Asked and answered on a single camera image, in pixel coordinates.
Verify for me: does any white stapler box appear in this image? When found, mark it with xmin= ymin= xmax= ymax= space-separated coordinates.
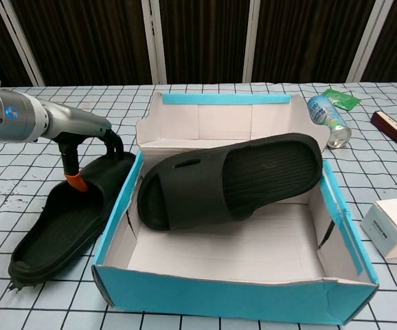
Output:
xmin=360 ymin=195 xmax=397 ymax=261

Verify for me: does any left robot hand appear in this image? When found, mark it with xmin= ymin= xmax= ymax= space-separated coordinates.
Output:
xmin=42 ymin=99 xmax=126 ymax=193

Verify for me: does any white metal frame post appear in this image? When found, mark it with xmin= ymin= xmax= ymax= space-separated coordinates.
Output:
xmin=141 ymin=0 xmax=168 ymax=85
xmin=345 ymin=0 xmax=397 ymax=83
xmin=242 ymin=0 xmax=262 ymax=83
xmin=0 ymin=0 xmax=45 ymax=87

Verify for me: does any light blue shoe box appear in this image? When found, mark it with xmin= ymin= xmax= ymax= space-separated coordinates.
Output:
xmin=91 ymin=91 xmax=381 ymax=326

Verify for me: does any black slipper with ragged heel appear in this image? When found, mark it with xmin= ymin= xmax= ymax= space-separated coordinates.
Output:
xmin=8 ymin=151 xmax=137 ymax=293

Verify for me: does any blue drink can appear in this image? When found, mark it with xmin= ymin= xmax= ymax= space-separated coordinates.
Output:
xmin=307 ymin=95 xmax=353 ymax=149

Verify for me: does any green sachet packet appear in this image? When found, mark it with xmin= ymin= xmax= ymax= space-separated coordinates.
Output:
xmin=321 ymin=88 xmax=362 ymax=111

